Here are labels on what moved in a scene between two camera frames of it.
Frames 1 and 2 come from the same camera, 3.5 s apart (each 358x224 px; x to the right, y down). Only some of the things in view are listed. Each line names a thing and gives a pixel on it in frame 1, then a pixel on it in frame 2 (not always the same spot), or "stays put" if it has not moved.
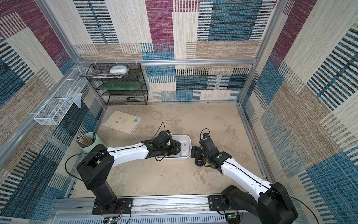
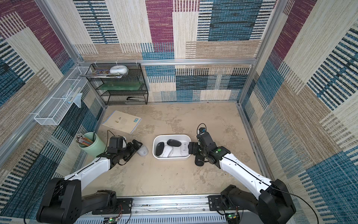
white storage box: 185,152 stays put
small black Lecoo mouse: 199,162 stays put
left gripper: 174,147 to 133,150
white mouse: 185,149 stays put
